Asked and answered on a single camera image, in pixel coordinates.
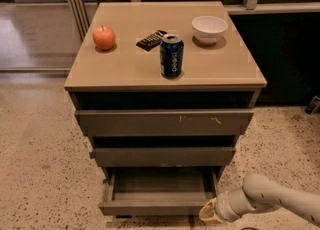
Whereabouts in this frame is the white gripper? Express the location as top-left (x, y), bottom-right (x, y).
top-left (199, 188), bottom-right (255, 224)

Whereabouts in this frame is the grey bottom drawer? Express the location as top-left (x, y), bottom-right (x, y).
top-left (99, 167), bottom-right (217, 217)

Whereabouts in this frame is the grey drawer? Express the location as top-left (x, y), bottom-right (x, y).
top-left (90, 147), bottom-right (236, 167)
top-left (99, 167), bottom-right (217, 217)
top-left (75, 109), bottom-right (253, 137)

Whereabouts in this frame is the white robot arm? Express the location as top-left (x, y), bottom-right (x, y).
top-left (199, 173), bottom-right (320, 227)

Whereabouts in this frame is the grey middle drawer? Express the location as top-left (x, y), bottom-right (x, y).
top-left (90, 147), bottom-right (236, 167)

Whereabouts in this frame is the grey three-drawer cabinet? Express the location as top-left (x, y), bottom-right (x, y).
top-left (63, 1), bottom-right (268, 220)

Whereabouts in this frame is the grey top drawer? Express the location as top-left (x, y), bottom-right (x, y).
top-left (75, 109), bottom-right (253, 137)

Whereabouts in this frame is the small dark floor object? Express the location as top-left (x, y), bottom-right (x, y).
top-left (305, 95), bottom-right (320, 114)

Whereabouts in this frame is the blue pepsi can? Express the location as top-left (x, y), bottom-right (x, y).
top-left (160, 34), bottom-right (184, 78)

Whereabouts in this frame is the dark chocolate snack bar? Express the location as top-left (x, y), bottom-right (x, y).
top-left (136, 30), bottom-right (167, 51)

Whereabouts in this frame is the white ceramic bowl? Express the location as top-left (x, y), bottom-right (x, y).
top-left (192, 16), bottom-right (228, 45)

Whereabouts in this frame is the red orange apple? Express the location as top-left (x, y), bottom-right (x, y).
top-left (93, 26), bottom-right (116, 51)

